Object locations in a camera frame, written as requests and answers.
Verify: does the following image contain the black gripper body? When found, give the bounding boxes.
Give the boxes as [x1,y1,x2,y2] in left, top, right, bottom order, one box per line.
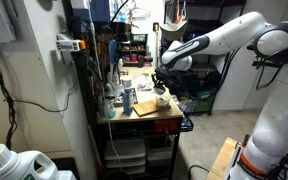
[151,67,180,92]

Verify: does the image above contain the silver bowl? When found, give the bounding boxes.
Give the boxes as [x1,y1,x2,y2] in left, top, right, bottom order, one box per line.
[154,85,166,95]

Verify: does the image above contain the wooden chopping board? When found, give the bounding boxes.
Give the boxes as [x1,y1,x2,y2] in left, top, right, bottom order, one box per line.
[133,100,170,117]

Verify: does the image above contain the wooden workbench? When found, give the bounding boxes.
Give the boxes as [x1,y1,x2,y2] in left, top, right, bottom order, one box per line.
[95,65,184,180]

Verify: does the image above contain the blue small bottle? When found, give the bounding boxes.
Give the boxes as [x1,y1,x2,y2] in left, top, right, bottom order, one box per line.
[109,102,116,118]

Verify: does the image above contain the white storage bins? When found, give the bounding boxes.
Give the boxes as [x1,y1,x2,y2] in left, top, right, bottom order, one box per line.
[104,139,146,174]

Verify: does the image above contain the white power strip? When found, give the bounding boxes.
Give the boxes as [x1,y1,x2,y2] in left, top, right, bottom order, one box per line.
[56,40,86,52]

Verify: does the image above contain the large white detergent jug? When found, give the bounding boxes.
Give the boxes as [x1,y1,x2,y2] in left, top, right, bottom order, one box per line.
[0,143,77,180]

